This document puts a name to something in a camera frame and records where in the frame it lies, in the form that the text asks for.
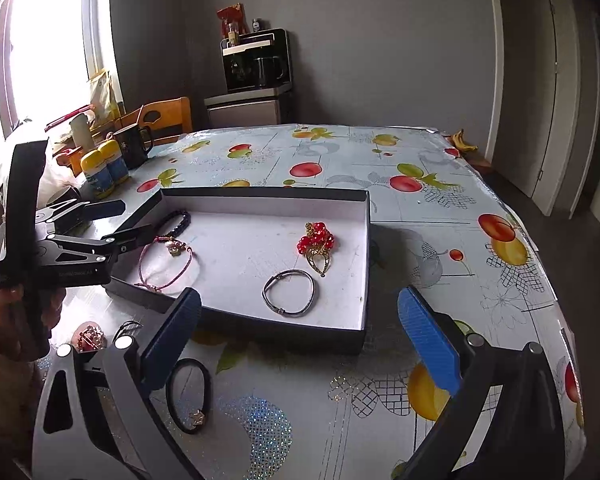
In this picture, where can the bananas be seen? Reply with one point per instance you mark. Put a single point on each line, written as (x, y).
(458, 141)

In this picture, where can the red snack bag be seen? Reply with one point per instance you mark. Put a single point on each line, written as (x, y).
(232, 14)

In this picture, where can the yellow capped bottle rear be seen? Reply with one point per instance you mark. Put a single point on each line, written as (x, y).
(112, 155)

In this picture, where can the person left hand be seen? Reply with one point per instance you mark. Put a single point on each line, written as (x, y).
(11, 344)

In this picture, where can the black mug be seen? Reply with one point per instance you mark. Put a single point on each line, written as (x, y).
(135, 142)

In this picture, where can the white paper cup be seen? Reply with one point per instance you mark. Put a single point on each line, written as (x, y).
(81, 133)

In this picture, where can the black coffee machine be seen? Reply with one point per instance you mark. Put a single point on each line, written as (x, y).
(261, 60)

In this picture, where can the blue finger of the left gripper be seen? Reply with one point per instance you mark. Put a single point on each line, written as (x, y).
(125, 242)
(76, 211)

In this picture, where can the yellow capped bottle front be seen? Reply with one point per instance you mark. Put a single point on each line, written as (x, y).
(97, 174)

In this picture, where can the yellow capped bottle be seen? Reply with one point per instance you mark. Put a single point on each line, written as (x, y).
(112, 155)
(97, 174)

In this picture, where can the black shallow box tray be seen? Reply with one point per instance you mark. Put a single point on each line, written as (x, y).
(278, 265)

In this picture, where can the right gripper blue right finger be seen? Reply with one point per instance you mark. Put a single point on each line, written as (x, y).
(432, 344)

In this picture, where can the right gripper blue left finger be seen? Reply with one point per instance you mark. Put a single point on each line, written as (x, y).
(164, 343)

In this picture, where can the wooden chair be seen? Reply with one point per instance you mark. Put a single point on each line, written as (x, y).
(166, 119)

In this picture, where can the grey cabinet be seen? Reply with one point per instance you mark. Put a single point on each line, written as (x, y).
(258, 107)

